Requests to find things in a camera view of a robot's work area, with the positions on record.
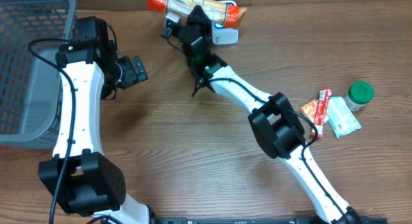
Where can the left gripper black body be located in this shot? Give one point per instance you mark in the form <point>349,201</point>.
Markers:
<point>139,68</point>

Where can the grey plastic mesh basket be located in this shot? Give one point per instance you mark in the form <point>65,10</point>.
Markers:
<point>31,89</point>

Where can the green lid spice jar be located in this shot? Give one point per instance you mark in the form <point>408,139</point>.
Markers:
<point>358,95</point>

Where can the white barcode scanner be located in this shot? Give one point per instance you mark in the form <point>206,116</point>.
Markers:
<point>225,35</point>

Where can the red snack stick packet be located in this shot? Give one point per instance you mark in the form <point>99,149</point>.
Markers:
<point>321,112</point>

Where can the long orange pasta packet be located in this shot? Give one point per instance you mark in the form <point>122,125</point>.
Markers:
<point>180,7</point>

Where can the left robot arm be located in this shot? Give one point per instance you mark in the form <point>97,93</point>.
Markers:
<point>79,177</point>

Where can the teal wet wipes pack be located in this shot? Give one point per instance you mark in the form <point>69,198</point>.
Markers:
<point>342,120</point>

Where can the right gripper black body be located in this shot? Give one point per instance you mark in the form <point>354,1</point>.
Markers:
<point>199,31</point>

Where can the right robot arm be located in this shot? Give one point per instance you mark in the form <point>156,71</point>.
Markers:
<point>277,128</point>

